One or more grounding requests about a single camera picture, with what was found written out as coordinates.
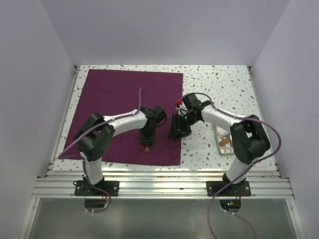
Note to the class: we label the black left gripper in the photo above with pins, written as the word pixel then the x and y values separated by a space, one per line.
pixel 148 139

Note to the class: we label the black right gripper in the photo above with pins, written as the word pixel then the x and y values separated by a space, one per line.
pixel 176 129

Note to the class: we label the steel instrument tray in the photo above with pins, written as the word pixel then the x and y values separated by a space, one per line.
pixel 218 139

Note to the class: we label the purple cloth mat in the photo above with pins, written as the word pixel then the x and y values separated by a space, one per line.
pixel 114 92

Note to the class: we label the white gauze pad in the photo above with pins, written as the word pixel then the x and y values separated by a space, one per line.
pixel 221 132

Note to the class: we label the steel surgical scissors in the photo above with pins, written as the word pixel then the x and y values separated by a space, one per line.
pixel 226 149

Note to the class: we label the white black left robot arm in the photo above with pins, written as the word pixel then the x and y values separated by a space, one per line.
pixel 95 136

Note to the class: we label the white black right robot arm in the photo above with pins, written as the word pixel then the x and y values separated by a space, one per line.
pixel 248 137

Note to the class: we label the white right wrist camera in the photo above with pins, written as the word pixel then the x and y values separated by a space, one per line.
pixel 182 109

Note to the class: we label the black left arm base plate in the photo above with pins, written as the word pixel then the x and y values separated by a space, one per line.
pixel 82 188

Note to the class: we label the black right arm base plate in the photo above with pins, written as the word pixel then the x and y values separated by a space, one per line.
pixel 241 189

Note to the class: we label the aluminium frame rail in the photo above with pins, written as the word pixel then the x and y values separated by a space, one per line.
pixel 163 184

